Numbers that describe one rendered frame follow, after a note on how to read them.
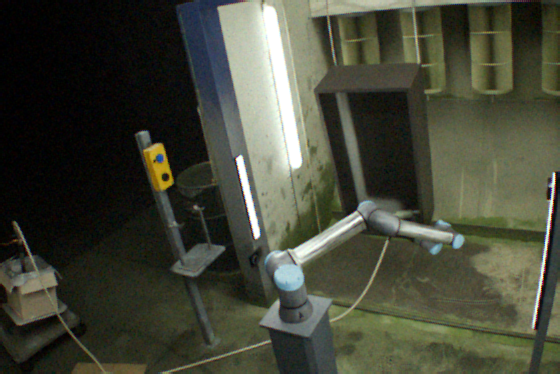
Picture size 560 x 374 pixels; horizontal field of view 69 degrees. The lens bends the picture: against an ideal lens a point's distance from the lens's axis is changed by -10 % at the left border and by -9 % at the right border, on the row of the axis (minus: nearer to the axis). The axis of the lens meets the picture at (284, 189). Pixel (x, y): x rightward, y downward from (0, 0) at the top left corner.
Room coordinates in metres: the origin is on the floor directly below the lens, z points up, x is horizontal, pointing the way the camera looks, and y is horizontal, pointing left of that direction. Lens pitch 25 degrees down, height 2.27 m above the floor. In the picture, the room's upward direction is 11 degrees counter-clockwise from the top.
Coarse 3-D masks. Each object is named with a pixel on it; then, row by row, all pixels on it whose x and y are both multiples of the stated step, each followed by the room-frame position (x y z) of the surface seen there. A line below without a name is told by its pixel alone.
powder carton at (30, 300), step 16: (32, 256) 3.02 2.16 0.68; (0, 272) 2.78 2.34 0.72; (16, 272) 2.89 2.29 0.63; (32, 272) 2.68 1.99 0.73; (48, 272) 2.74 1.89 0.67; (16, 288) 2.60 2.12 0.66; (32, 288) 2.59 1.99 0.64; (48, 288) 2.71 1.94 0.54; (16, 304) 2.61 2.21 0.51; (32, 304) 2.59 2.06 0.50; (48, 304) 2.67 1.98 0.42
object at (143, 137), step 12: (144, 132) 2.45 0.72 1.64; (144, 144) 2.42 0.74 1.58; (144, 156) 2.44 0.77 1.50; (156, 192) 2.43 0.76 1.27; (168, 204) 2.46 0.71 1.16; (168, 216) 2.43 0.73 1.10; (168, 228) 2.43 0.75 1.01; (168, 240) 2.45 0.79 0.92; (180, 240) 2.46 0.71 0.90; (192, 288) 2.43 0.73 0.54; (192, 300) 2.44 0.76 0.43; (204, 312) 2.46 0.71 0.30; (204, 324) 2.43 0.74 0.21; (204, 336) 2.44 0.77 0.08
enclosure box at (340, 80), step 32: (384, 64) 2.76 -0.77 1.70; (416, 64) 2.63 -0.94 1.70; (320, 96) 2.75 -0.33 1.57; (352, 96) 2.95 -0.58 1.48; (384, 96) 2.83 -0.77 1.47; (416, 96) 2.47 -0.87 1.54; (352, 128) 3.03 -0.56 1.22; (384, 128) 2.90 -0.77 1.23; (416, 128) 2.43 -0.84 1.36; (352, 160) 3.09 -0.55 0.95; (384, 160) 2.96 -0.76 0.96; (416, 160) 2.45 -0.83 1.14; (352, 192) 3.04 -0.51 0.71; (384, 192) 3.04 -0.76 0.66; (416, 192) 2.90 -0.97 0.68
